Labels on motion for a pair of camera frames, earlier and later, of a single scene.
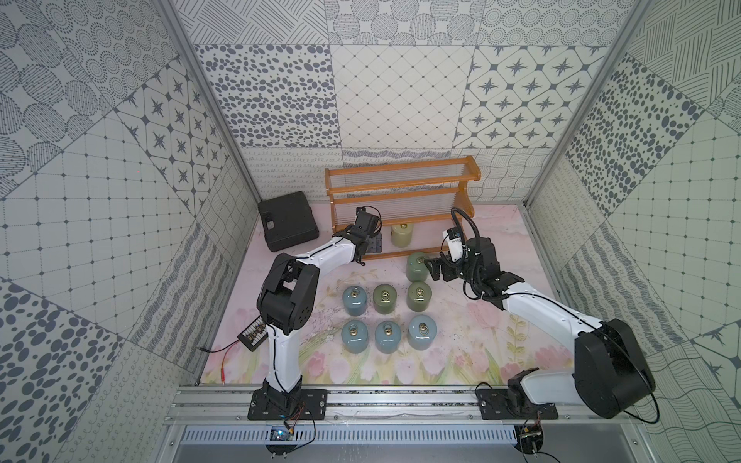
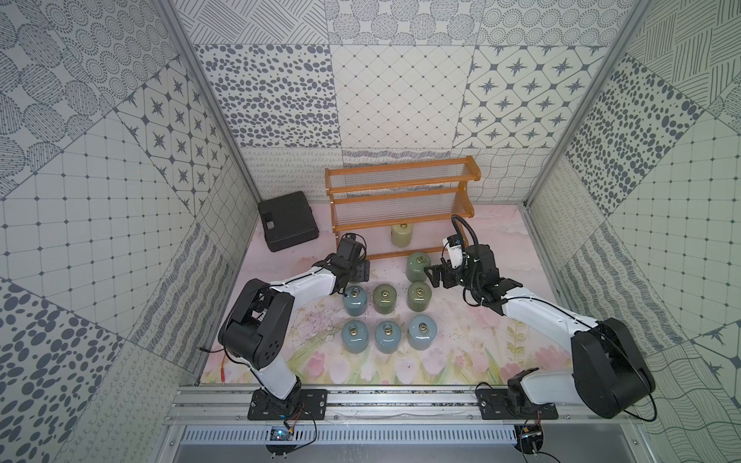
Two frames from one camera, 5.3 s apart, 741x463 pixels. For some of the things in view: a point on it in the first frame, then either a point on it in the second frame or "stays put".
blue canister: (422, 331) stays put
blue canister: (387, 337) stays put
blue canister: (355, 301) stays put
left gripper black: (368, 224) to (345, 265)
